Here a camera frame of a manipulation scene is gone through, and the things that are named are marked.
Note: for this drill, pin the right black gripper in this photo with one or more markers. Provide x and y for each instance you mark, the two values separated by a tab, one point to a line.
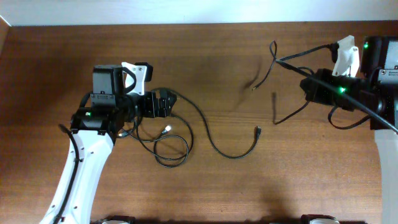
316	94

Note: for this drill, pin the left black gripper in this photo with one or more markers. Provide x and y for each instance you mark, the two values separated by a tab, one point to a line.
164	107

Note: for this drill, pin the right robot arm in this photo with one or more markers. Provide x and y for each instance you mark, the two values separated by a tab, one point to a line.
365	80

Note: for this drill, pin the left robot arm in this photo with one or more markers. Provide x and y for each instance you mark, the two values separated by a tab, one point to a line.
118	97

